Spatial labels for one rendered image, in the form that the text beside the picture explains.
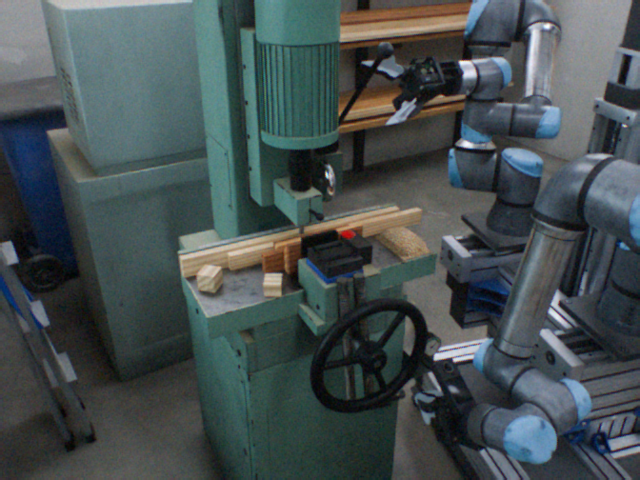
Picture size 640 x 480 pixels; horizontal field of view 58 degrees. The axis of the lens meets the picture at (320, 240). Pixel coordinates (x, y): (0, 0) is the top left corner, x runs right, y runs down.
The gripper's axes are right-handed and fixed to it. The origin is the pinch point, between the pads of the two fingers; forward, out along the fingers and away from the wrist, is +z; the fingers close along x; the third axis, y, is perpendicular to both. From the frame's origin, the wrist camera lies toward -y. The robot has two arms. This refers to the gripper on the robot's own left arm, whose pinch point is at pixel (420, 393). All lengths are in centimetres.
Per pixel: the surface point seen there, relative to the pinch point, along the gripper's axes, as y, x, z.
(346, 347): -13.7, -12.1, 5.9
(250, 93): -75, -16, 16
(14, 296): -41, -79, 84
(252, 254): -38, -23, 23
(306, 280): -30.0, -16.4, 9.3
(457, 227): -22, 156, 180
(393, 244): -32.4, 11.4, 15.8
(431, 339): -6.0, 16.6, 16.6
